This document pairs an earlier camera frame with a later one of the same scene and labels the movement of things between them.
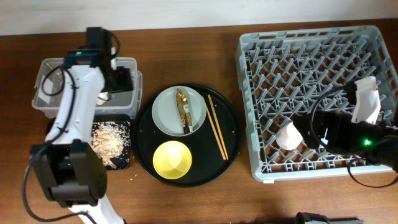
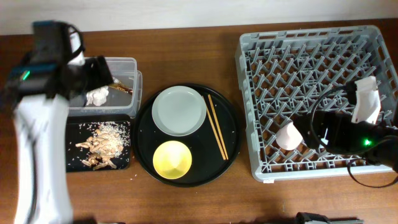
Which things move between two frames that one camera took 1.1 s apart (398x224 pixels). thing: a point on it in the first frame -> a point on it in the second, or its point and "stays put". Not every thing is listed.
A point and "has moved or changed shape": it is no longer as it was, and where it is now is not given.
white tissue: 102,97 stays put
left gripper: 121,81 -> 105,74
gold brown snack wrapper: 184,112 has moved or changed shape
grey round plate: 166,114 stays put
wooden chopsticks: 217,126 stays put
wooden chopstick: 223,157 stays put
